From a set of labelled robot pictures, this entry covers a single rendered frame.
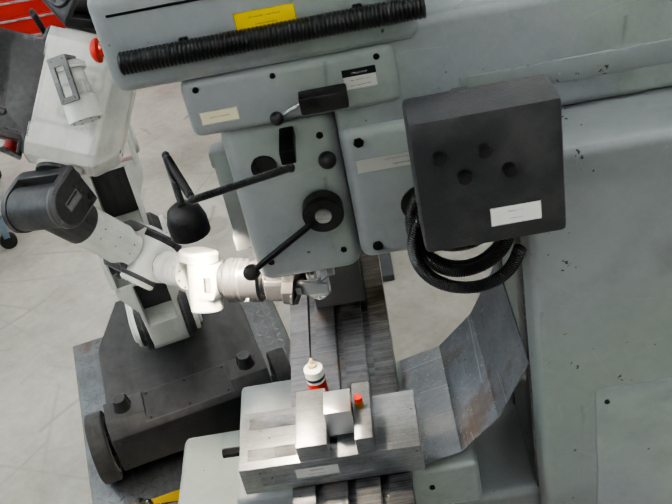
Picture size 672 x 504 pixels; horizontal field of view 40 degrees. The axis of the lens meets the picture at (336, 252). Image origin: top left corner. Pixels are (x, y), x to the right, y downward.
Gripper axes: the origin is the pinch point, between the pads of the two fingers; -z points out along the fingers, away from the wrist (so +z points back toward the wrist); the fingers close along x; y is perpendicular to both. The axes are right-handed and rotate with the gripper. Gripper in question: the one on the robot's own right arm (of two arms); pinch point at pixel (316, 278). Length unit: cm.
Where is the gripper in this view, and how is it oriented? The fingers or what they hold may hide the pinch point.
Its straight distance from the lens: 179.5
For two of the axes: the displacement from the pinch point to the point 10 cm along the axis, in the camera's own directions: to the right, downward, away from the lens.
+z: -9.7, 0.2, 2.5
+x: 1.9, -6.0, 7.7
